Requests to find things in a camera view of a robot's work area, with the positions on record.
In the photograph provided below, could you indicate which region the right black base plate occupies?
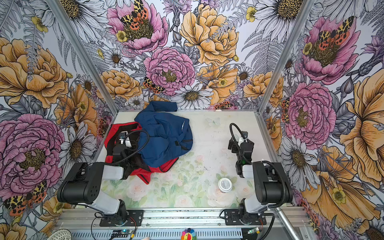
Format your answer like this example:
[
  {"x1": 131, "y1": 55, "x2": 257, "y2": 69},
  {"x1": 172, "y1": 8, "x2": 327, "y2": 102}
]
[{"x1": 220, "y1": 209, "x2": 267, "y2": 226}]

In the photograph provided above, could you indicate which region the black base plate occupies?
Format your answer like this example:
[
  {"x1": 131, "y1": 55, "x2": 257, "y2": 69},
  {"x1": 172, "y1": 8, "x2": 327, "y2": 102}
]
[
  {"x1": 99, "y1": 210, "x2": 145, "y2": 227},
  {"x1": 220, "y1": 209, "x2": 267, "y2": 226}
]

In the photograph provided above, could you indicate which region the red black jacket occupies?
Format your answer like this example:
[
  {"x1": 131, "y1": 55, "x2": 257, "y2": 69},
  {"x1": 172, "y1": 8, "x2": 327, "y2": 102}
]
[{"x1": 105, "y1": 122, "x2": 178, "y2": 185}]

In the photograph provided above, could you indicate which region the blue jacket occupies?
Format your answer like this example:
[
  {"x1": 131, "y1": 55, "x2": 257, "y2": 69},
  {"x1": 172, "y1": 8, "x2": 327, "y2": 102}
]
[{"x1": 135, "y1": 101, "x2": 193, "y2": 168}]

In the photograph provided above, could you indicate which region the white slotted cable duct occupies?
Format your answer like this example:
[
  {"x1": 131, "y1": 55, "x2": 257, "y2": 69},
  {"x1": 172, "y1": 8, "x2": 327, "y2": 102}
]
[{"x1": 71, "y1": 228, "x2": 243, "y2": 240}]

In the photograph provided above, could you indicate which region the silver metal pole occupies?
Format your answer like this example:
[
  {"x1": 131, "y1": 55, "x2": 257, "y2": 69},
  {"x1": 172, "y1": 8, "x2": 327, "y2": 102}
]
[{"x1": 275, "y1": 207, "x2": 302, "y2": 240}]

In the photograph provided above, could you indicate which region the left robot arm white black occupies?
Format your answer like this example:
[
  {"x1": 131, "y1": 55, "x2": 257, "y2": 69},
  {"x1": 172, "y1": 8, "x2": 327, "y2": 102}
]
[{"x1": 57, "y1": 133, "x2": 138, "y2": 225}]

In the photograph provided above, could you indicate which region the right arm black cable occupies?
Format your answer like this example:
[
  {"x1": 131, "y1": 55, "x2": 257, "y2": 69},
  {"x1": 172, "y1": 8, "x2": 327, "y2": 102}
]
[{"x1": 229, "y1": 122, "x2": 289, "y2": 240}]

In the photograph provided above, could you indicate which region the small green circuit board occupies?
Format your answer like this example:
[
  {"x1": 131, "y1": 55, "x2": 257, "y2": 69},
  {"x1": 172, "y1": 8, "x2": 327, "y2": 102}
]
[{"x1": 111, "y1": 229, "x2": 130, "y2": 239}]

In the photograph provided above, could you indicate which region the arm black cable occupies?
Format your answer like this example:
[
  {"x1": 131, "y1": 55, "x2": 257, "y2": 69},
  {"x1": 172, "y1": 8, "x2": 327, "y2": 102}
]
[
  {"x1": 105, "y1": 129, "x2": 151, "y2": 166},
  {"x1": 229, "y1": 122, "x2": 289, "y2": 240}
]

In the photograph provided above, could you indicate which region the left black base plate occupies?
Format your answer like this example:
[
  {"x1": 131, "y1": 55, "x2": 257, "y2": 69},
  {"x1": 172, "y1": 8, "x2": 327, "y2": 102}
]
[{"x1": 99, "y1": 210, "x2": 145, "y2": 227}]

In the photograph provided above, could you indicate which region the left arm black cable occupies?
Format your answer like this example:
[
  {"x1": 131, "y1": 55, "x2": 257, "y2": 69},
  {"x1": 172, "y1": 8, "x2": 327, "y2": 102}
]
[{"x1": 105, "y1": 129, "x2": 151, "y2": 166}]

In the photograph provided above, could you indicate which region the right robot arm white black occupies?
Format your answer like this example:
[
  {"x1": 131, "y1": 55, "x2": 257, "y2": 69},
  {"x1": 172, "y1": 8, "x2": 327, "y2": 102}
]
[{"x1": 228, "y1": 131, "x2": 293, "y2": 225}]

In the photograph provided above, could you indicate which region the white round jar lid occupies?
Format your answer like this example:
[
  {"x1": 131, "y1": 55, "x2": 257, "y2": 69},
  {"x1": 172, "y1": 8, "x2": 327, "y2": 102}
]
[{"x1": 218, "y1": 178, "x2": 233, "y2": 193}]

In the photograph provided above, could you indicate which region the colourful round sticker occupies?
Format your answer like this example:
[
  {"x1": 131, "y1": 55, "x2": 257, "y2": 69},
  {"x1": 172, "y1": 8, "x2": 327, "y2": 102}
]
[{"x1": 181, "y1": 228, "x2": 197, "y2": 240}]

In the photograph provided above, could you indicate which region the aluminium front rail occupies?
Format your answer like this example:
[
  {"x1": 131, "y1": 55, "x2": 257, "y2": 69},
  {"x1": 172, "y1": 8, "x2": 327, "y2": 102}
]
[{"x1": 54, "y1": 206, "x2": 310, "y2": 230}]

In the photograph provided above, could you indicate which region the white perforated round object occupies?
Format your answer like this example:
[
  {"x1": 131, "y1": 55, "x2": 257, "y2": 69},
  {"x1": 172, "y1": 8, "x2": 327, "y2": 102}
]
[{"x1": 47, "y1": 229, "x2": 73, "y2": 240}]

